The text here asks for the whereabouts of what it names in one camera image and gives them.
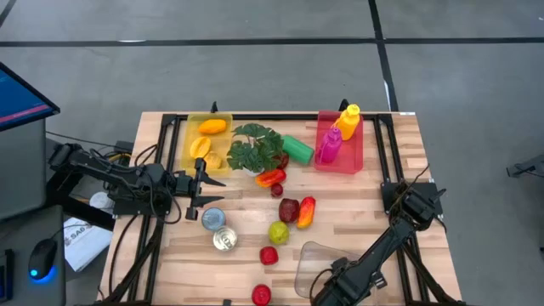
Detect green toy apple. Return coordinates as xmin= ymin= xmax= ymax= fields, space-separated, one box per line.
xmin=268 ymin=220 xmax=291 ymax=246

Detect computer monitor blue screen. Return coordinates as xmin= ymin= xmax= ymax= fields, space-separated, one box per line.
xmin=0 ymin=61 xmax=61 ymax=133

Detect red translucent plastic tray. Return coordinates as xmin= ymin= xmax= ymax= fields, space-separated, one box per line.
xmin=314 ymin=110 xmax=366 ymax=175

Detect black power adapter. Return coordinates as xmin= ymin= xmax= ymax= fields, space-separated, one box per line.
xmin=113 ymin=139 xmax=135 ymax=155

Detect gold pull-tab tin can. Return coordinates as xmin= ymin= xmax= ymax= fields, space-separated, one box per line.
xmin=212 ymin=225 xmax=239 ymax=252

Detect clear plastic tray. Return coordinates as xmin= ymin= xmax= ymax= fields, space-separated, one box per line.
xmin=293 ymin=241 xmax=362 ymax=299

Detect red orange toy fruit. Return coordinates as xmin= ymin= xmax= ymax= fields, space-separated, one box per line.
xmin=296 ymin=195 xmax=317 ymax=230

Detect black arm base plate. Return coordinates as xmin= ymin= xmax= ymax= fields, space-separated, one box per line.
xmin=112 ymin=186 xmax=174 ymax=217
xmin=381 ymin=181 xmax=444 ymax=217

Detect green plastic bottle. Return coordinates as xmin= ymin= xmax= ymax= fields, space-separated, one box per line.
xmin=280 ymin=134 xmax=316 ymax=166

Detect red toy tomato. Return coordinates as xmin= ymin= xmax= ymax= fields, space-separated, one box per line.
xmin=251 ymin=284 xmax=273 ymax=306

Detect white paper booklet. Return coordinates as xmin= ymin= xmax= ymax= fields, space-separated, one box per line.
xmin=63 ymin=216 xmax=114 ymax=273

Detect yellow plastic bottle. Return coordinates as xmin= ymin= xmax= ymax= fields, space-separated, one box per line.
xmin=332 ymin=104 xmax=361 ymax=141

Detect yellow translucent plastic tray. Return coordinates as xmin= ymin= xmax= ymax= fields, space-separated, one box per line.
xmin=181 ymin=112 xmax=234 ymax=178

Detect dark grey side desk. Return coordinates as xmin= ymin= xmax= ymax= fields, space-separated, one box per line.
xmin=0 ymin=204 xmax=67 ymax=306

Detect yellow toy starfruit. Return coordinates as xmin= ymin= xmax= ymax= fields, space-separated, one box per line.
xmin=189 ymin=135 xmax=213 ymax=160

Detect dark red toy pear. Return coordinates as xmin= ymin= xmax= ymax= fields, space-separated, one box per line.
xmin=278 ymin=197 xmax=301 ymax=224

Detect silver tin can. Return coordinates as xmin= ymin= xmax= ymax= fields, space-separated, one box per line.
xmin=201 ymin=207 xmax=227 ymax=232

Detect black computer mouse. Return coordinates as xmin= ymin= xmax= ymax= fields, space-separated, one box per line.
xmin=27 ymin=237 xmax=59 ymax=281

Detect orange toy mango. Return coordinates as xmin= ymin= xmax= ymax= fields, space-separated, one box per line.
xmin=197 ymin=118 xmax=228 ymax=136

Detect black metal table frame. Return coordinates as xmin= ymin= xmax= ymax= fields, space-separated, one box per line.
xmin=101 ymin=112 xmax=467 ymax=306

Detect red orange toy pepper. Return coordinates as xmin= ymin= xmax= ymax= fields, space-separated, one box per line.
xmin=254 ymin=168 xmax=287 ymax=189

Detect yellow toy lemon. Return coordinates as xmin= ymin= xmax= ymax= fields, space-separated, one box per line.
xmin=203 ymin=151 xmax=224 ymax=170

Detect small red apple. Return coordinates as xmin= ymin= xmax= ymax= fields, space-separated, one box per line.
xmin=258 ymin=246 xmax=280 ymax=267

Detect artificial green potted plant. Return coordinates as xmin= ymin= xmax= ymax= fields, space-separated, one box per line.
xmin=226 ymin=123 xmax=286 ymax=178

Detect pink plastic bottle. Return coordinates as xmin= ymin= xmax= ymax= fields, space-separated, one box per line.
xmin=316 ymin=127 xmax=343 ymax=165

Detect grey cabinet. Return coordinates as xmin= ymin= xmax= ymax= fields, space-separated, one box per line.
xmin=0 ymin=118 xmax=48 ymax=222

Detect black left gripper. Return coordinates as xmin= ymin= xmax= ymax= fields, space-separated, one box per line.
xmin=171 ymin=157 xmax=227 ymax=221

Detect white cup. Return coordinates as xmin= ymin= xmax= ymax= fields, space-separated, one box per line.
xmin=88 ymin=191 xmax=116 ymax=212

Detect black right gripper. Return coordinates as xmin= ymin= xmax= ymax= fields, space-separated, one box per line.
xmin=312 ymin=256 xmax=386 ymax=306

